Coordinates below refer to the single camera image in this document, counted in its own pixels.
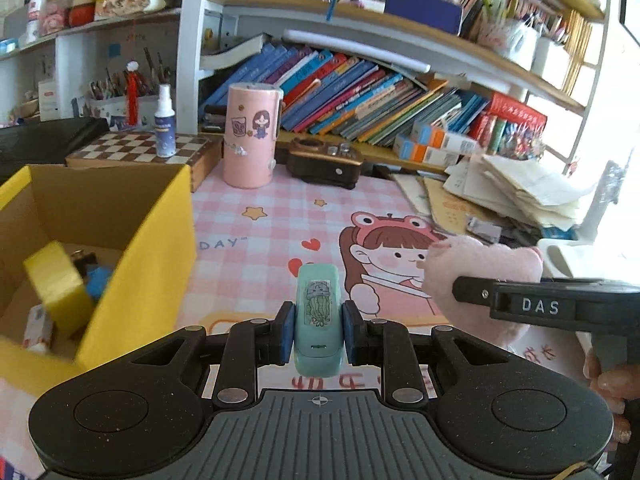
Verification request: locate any white desk pen organizer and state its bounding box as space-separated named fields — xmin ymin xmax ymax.
xmin=70 ymin=96 xmax=157 ymax=131

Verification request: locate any blue object in box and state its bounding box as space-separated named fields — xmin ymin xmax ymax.
xmin=85 ymin=266 xmax=114 ymax=302

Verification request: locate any pile of loose papers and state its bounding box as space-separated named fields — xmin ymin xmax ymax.
xmin=394 ymin=152 xmax=597 ymax=241

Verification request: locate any orange white medicine box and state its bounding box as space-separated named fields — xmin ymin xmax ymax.
xmin=393 ymin=122 xmax=478 ymax=168

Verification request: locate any dark brown wooden music box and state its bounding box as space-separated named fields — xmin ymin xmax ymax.
xmin=286 ymin=136 xmax=364 ymax=190

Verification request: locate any teal stapler with sticker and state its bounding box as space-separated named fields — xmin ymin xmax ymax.
xmin=294 ymin=263 xmax=344 ymax=378

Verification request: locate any wooden chessboard box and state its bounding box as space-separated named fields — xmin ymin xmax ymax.
xmin=65 ymin=132 xmax=222 ymax=193

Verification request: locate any red tassel ornament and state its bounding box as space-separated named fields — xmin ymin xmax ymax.
xmin=126 ymin=61 xmax=139 ymax=127

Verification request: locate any white bookshelf unit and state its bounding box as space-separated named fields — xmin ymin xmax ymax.
xmin=0 ymin=0 xmax=614 ymax=172

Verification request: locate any white spray bottle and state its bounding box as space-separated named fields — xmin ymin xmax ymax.
xmin=154 ymin=84 xmax=177 ymax=158

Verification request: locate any dark blue storage box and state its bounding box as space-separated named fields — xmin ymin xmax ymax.
xmin=384 ymin=0 xmax=462 ymax=36

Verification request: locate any small white box in box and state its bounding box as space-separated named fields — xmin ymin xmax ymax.
xmin=22 ymin=304 xmax=54 ymax=353

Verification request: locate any pink plush pig toy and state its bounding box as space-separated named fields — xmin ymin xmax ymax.
xmin=420 ymin=236 xmax=544 ymax=349

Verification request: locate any yellow cardboard box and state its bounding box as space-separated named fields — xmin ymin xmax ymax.
xmin=1 ymin=165 xmax=196 ymax=396

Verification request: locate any pink checkered cartoon tablecloth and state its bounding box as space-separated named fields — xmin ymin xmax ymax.
xmin=0 ymin=159 xmax=591 ymax=480

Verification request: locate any white paper bag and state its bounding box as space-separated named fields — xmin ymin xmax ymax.
xmin=477 ymin=18 xmax=540 ymax=70

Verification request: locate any yellow tape roll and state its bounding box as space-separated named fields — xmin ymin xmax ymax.
xmin=23 ymin=240 xmax=94 ymax=339

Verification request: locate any person's right hand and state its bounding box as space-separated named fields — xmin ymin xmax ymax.
xmin=584 ymin=348 xmax=640 ymax=450

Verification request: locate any pink cylindrical pen holder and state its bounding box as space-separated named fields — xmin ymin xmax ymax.
xmin=222 ymin=82 xmax=284 ymax=188

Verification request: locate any row of leaning books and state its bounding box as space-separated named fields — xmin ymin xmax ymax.
xmin=198 ymin=40 xmax=490 ymax=148

